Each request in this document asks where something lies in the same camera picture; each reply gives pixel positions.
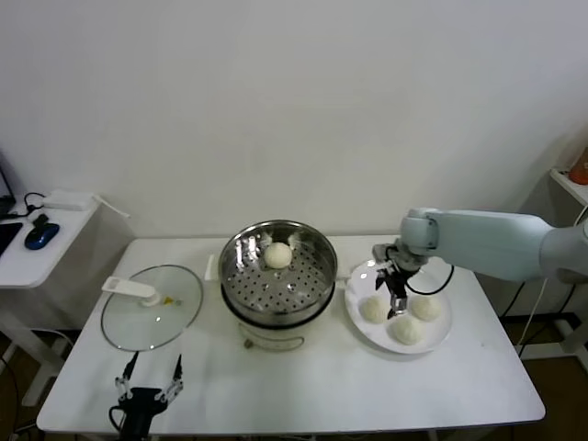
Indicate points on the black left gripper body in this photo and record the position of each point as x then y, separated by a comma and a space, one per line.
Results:
140, 402

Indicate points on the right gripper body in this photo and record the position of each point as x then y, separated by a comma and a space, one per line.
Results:
399, 275

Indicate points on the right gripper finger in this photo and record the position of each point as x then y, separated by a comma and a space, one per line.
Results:
381, 278
398, 304

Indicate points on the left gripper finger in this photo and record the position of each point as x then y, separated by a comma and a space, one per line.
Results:
130, 365
178, 372

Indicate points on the white steamed baozi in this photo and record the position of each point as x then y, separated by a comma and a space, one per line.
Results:
427, 308
374, 310
406, 331
277, 255

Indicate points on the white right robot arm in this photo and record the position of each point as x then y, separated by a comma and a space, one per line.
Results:
482, 243

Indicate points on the stainless steel steamer basket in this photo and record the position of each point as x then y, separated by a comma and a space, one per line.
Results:
248, 250

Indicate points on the white round plate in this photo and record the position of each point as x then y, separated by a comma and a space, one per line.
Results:
358, 294

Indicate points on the glass pot lid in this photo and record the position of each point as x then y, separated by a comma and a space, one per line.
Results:
138, 326

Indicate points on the white electric cooker base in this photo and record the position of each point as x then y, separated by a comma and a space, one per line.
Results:
275, 337

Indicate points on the white side table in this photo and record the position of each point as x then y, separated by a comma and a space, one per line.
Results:
69, 239

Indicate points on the blue computer mouse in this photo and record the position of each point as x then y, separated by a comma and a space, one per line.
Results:
42, 235

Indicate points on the white stick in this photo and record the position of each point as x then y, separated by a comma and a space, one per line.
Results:
112, 206

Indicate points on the black tablet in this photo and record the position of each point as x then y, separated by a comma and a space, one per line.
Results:
9, 236

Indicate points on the white flat box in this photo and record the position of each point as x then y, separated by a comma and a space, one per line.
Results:
66, 200

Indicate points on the white shelf stand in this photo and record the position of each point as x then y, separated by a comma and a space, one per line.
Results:
569, 181

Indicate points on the orange bottle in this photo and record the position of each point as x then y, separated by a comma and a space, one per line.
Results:
581, 172

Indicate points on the dark laptop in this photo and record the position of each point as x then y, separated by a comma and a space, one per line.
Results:
4, 184

